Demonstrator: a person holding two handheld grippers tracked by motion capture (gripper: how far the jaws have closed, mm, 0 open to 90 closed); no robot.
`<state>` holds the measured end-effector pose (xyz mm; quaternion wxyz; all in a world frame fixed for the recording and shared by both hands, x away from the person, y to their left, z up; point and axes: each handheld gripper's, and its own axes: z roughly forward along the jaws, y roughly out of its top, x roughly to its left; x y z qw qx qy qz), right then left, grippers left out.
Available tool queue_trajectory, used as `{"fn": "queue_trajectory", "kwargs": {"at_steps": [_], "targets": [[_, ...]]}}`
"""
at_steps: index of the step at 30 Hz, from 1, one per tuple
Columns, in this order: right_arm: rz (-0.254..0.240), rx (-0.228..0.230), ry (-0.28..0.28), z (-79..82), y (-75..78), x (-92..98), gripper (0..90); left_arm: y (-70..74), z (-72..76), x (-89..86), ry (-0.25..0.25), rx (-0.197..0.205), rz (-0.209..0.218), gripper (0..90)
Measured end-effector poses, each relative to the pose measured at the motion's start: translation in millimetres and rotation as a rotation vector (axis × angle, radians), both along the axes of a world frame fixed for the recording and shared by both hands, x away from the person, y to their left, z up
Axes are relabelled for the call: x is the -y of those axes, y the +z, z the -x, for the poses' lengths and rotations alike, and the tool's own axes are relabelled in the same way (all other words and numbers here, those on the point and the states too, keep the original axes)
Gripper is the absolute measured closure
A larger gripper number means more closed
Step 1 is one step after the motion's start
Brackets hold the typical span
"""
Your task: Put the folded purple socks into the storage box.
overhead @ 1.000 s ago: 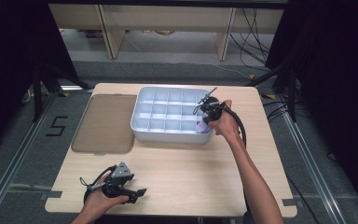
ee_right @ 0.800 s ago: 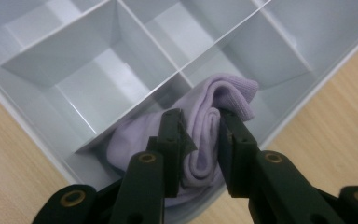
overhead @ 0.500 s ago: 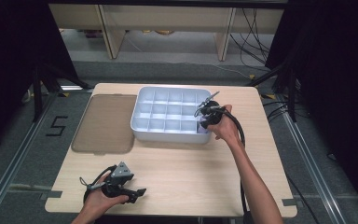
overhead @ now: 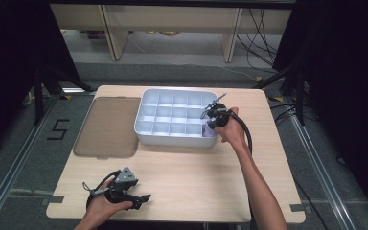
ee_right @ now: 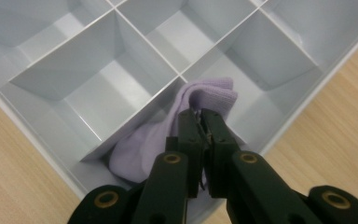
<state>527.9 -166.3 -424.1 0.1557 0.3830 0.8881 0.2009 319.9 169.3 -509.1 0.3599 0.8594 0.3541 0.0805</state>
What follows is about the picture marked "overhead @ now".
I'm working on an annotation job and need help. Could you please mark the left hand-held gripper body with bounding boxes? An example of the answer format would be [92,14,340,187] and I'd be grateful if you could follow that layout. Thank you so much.
[105,166,139,204]

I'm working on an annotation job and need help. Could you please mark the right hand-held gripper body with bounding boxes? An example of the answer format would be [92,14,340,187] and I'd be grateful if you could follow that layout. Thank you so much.
[200,93,230,129]

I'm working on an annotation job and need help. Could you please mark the lilac sock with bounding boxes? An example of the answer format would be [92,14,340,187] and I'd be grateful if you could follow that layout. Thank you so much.
[202,124,219,139]

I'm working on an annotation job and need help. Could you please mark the white compartment storage box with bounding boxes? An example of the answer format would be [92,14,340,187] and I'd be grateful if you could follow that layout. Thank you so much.
[133,88,220,149]

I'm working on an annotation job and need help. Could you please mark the person's right hand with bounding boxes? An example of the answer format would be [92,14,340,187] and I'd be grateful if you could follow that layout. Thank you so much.
[213,106,250,150]

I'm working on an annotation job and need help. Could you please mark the person's left hand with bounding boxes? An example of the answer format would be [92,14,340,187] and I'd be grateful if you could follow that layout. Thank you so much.
[86,178,134,223]

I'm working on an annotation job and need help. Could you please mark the brown translucent box lid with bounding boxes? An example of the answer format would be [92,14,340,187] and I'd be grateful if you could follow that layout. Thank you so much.
[73,96,142,160]

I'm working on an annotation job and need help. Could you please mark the grey tape strip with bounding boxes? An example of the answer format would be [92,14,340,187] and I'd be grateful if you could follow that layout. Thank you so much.
[41,195,65,206]
[289,203,311,213]

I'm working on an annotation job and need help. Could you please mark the black metal stand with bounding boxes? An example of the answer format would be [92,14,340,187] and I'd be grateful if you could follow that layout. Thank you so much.
[33,62,96,127]
[252,61,309,127]

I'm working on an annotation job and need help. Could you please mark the black curtain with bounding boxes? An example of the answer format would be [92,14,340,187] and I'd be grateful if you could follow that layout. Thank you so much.
[0,0,81,161]
[271,0,368,221]

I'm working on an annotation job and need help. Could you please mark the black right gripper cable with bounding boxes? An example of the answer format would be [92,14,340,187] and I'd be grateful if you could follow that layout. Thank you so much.
[224,109,254,156]

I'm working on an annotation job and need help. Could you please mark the black floor cables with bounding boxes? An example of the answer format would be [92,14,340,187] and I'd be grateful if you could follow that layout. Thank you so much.
[268,101,302,125]

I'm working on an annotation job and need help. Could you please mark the bundle of black cables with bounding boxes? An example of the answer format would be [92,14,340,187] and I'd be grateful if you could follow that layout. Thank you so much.
[236,8,282,70]

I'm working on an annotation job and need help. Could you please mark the aluminium floor rail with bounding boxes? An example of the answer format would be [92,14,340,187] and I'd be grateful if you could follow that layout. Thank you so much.
[288,113,359,230]
[0,94,62,230]

